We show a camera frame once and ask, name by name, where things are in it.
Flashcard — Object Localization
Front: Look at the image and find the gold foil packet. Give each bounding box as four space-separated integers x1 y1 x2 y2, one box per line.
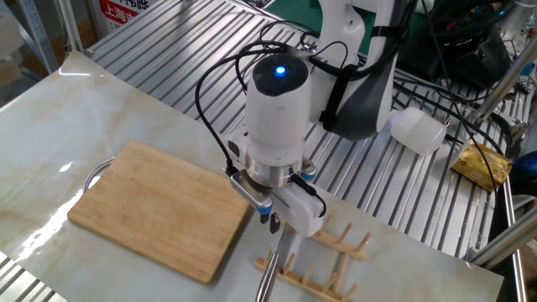
451 140 514 193

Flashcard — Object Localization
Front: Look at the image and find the red white printed sign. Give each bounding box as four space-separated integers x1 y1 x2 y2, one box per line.
97 0 159 31

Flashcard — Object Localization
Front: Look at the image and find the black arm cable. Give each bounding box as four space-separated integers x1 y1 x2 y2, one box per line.
194 20 353 177

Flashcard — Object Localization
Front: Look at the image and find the grey perforated shelf upright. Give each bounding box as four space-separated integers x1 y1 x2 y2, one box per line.
15 0 60 75

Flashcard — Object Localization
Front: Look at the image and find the steel cleaver knife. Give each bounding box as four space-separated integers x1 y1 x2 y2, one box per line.
254 221 291 302

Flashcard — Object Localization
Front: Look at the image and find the black bag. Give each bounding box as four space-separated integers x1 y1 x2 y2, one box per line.
396 0 512 90

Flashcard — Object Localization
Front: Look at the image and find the green mat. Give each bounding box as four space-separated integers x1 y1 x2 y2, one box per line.
263 0 322 24

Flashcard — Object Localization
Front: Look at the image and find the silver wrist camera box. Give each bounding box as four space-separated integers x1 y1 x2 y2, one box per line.
229 169 274 216

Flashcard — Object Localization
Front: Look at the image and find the marble pattern table mat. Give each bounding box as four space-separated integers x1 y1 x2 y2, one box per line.
0 49 504 302

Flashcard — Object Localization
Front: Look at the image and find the wooden cutting board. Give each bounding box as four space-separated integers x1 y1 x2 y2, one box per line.
66 139 252 285

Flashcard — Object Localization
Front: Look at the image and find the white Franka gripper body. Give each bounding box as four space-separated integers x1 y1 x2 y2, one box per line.
226 133 327 238

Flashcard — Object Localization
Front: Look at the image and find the dark blue round object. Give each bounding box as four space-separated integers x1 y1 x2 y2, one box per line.
510 150 537 198

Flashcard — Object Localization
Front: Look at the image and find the wooden peg dish rack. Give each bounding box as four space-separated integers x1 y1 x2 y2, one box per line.
254 215 373 302

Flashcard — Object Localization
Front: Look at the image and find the aluminium frame post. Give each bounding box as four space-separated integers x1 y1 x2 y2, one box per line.
467 207 537 269
56 0 86 55
472 44 537 123

